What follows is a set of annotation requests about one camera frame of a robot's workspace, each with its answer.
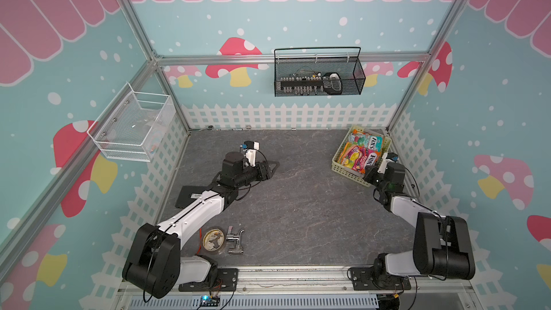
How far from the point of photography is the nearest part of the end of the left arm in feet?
2.11

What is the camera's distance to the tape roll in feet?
2.71

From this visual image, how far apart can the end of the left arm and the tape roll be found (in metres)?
0.28
